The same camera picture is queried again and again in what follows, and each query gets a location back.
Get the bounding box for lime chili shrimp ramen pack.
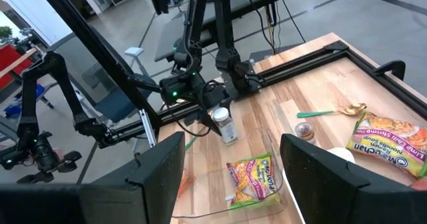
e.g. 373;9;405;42
226;153;285;209
345;111;427;179

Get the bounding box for black clamp handle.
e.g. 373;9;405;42
372;60;407;81

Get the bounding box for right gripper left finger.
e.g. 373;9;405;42
0;131;186;224

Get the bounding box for white cutting board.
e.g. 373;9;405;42
282;146;357;224

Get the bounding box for white-lid spice bottle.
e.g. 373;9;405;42
211;107;240;145

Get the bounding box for silver aluminium profile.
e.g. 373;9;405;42
139;108;158;149

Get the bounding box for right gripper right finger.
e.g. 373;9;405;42
279;133;427;224

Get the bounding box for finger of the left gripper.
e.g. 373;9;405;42
203;112;223;137

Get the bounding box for small reddish food item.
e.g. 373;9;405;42
410;177;427;192

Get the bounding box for small glass spice jar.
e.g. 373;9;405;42
294;121;318;146

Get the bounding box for blue office chair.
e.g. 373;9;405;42
94;86;153;124

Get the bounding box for red storage bin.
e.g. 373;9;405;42
0;43;34;90

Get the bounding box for green potted plant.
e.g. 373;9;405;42
0;25;13;40

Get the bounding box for small white stand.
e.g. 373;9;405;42
124;46;151;78

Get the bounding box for clear plastic storage bin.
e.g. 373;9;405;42
170;127;290;224

